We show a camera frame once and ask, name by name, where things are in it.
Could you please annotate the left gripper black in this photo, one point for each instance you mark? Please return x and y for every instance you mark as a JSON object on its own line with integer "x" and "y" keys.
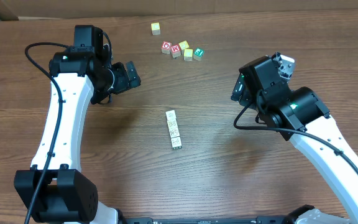
{"x": 122, "y": 82}

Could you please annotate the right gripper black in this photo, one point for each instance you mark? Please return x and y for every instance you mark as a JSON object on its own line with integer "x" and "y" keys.
{"x": 242, "y": 90}

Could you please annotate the white block single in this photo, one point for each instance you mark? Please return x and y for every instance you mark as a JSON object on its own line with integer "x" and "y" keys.
{"x": 170, "y": 115}

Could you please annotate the white block row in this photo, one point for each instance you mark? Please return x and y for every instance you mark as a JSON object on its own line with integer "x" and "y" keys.
{"x": 176, "y": 143}
{"x": 174, "y": 132}
{"x": 172, "y": 123}

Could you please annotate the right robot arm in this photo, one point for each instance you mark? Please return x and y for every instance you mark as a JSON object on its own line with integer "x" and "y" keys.
{"x": 302, "y": 118}

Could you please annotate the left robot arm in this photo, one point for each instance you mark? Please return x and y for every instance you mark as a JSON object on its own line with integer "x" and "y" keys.
{"x": 53, "y": 189}

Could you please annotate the red O wooden block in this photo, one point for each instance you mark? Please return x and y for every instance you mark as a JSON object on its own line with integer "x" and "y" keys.
{"x": 166, "y": 47}

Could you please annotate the far yellow wooden block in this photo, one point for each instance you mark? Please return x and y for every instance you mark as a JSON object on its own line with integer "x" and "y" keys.
{"x": 155, "y": 28}

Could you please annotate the red M wooden block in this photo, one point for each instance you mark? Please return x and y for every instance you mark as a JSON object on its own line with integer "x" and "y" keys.
{"x": 175, "y": 51}

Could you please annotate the green wooden block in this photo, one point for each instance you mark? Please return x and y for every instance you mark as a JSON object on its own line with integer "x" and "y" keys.
{"x": 198, "y": 54}

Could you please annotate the yellow block lower cluster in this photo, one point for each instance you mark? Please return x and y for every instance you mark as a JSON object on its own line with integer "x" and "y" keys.
{"x": 188, "y": 55}

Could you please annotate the yellow block cluster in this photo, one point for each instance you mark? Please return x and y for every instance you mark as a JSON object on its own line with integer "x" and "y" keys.
{"x": 184, "y": 45}
{"x": 188, "y": 55}

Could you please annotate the yellow block upper cluster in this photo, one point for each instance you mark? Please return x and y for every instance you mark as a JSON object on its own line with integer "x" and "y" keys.
{"x": 184, "y": 45}

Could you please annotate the cardboard box back edge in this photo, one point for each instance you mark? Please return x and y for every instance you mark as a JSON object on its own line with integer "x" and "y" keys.
{"x": 14, "y": 9}

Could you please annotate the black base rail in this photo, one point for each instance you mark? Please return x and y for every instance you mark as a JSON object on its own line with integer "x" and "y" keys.
{"x": 256, "y": 220}

